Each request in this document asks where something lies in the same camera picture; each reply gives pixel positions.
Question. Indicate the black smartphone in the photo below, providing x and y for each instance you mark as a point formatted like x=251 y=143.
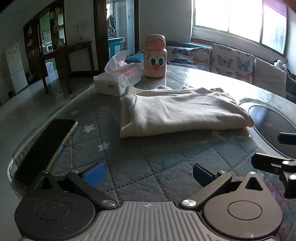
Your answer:
x=44 y=143

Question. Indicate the dark blue sofa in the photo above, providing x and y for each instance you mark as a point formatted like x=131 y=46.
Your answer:
x=180 y=43

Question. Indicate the grey quilted star table cover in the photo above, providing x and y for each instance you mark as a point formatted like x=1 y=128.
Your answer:
x=150 y=157

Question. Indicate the hanging clothes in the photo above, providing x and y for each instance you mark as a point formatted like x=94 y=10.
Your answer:
x=111 y=25

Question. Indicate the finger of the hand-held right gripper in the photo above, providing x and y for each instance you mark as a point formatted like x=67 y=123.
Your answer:
x=266 y=162
x=288 y=139

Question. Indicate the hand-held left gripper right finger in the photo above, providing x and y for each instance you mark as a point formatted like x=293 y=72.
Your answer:
x=202 y=175

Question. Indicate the white refrigerator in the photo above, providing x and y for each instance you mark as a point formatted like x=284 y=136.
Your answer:
x=16 y=69

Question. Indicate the pink cartoon water bottle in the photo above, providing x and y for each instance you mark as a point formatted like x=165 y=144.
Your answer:
x=155 y=69

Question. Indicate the green framed window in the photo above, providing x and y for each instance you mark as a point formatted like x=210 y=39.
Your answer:
x=242 y=18

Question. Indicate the blue chair cushion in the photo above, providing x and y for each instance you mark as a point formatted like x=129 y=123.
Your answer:
x=136 y=57

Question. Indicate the wide butterfly print cushion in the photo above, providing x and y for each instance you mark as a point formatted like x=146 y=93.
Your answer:
x=189 y=56

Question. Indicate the blue storage box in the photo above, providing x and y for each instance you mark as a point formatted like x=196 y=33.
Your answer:
x=116 y=47

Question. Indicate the cream sweatshirt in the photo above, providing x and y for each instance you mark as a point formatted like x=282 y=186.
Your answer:
x=180 y=111

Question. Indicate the black round turntable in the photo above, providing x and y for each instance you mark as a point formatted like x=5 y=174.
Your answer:
x=268 y=120

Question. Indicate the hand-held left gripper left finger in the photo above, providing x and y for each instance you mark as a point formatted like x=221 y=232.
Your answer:
x=93 y=174

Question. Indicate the white tissue box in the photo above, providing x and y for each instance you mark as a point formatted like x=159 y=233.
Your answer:
x=115 y=81

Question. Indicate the dark wooden side table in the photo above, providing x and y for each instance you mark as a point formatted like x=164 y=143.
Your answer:
x=69 y=48

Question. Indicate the plain grey cushion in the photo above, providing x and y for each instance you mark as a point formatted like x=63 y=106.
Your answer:
x=268 y=76

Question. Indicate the dark wooden door frame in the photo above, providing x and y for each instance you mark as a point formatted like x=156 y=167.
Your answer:
x=100 y=34

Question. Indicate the tall butterfly print cushion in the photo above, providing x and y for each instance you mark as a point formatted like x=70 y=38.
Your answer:
x=231 y=62

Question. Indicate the dark wooden display cabinet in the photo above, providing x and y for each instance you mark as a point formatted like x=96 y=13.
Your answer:
x=34 y=58

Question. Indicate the panda plush toy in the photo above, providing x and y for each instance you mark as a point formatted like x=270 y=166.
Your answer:
x=279 y=64

